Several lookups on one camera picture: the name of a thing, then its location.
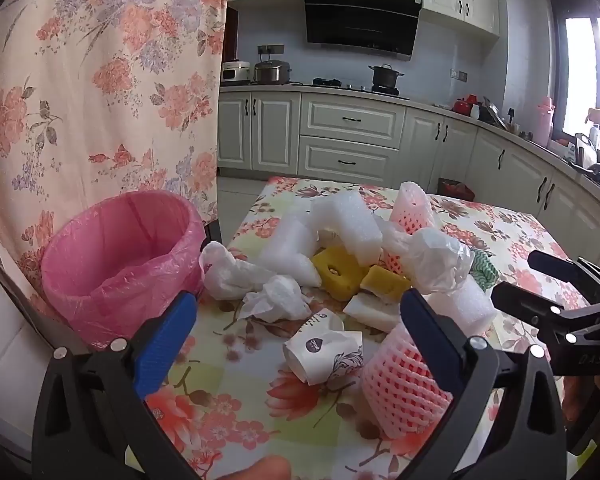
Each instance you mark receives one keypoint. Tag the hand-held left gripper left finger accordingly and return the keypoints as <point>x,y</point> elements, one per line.
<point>165,340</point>

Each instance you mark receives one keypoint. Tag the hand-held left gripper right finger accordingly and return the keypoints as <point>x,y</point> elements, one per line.
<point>430,340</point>

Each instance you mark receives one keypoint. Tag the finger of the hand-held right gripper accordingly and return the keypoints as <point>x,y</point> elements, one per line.
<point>530,310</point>
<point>560,265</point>

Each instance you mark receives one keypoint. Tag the white paper packet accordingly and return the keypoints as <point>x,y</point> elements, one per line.
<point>370,312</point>

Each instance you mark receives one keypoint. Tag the pink bag-lined trash bin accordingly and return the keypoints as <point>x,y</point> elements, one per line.
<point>110,270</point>

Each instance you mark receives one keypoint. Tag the white tissue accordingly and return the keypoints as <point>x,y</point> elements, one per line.
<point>230,272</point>
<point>280,297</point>

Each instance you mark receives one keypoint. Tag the yellow sponge with hole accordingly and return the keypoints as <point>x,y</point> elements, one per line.
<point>340,270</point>

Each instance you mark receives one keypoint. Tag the person's right hand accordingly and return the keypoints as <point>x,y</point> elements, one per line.
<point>577,400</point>

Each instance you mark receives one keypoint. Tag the person's left hand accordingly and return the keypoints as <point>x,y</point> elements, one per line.
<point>260,470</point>

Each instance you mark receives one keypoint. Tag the white foam roll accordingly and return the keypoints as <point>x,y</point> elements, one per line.
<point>465,307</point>

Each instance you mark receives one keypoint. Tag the green striped cloth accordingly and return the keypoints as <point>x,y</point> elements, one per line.
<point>485,270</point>

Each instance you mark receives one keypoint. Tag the white plastic bag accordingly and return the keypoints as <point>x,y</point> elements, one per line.
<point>435,255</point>

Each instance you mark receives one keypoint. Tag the crushed paper cup dark logo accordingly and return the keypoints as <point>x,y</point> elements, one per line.
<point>315,350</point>

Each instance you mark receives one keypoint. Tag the tall pink foam fruit net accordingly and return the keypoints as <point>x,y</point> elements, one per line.
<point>412,210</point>

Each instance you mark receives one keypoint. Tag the pink thermos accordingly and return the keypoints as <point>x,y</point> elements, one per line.
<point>545,122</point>

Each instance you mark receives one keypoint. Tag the large white foam sheet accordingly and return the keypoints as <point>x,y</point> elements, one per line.
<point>345,220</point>

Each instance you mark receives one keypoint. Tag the white foam piece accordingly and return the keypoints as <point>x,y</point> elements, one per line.
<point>290,250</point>

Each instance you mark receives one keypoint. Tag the white appliance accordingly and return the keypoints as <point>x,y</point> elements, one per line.
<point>10,360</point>

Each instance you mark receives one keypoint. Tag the red kettle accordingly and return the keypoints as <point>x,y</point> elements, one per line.
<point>462,105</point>

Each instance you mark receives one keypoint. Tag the kitchen window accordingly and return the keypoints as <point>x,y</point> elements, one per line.
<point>587,70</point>

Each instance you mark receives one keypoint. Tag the white lower kitchen cabinets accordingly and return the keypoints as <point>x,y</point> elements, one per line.
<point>350,140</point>

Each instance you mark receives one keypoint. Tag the black cooking pot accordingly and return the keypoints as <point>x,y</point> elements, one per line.
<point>386,77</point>

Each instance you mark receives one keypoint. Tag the floral curtain cloth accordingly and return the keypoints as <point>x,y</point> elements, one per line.
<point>105,85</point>

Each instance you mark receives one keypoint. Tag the black gas stove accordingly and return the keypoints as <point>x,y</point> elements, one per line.
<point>340,82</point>

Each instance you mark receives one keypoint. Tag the silver rice cooker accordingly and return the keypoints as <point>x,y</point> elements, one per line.
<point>272,72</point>

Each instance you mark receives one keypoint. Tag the dark red door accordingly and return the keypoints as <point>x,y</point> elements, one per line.
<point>232,35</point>

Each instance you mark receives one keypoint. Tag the black range hood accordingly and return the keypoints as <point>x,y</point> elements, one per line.
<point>360,20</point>

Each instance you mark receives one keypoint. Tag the black metal frame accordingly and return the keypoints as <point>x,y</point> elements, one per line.
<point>214,232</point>

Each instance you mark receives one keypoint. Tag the wall outlet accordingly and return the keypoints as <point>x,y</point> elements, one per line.
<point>458,76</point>

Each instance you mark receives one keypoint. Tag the wall socket strip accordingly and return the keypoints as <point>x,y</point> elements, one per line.
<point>270,49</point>

